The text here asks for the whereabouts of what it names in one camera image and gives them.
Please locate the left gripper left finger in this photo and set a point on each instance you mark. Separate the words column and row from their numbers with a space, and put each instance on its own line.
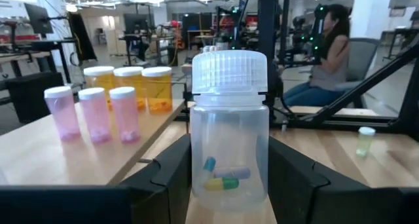
column 163, row 191

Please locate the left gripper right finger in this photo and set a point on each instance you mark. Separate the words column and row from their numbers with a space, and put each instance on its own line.
column 301, row 194

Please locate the pink pill vial white cap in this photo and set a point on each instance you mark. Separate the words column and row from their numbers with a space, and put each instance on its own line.
column 95, row 116
column 126, row 116
column 62, row 114

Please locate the clear bottle yellow-green capsule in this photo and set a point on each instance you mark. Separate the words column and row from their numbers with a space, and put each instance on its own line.
column 229, row 129

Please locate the orange pill bottle white cap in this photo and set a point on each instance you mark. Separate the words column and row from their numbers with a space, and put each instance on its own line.
column 131, row 83
column 98, row 80
column 157, row 89

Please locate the wooden shelf black legs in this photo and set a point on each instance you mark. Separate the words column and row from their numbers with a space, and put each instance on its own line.
column 32, row 158

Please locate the person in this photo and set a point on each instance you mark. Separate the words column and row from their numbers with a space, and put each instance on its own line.
column 327, row 60

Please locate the grey office chair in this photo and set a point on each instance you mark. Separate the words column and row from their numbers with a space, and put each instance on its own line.
column 360, row 63

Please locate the large black case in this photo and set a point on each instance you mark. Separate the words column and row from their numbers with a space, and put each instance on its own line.
column 32, row 96

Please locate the black metal table frame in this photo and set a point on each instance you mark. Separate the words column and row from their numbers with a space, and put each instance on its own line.
column 343, row 124

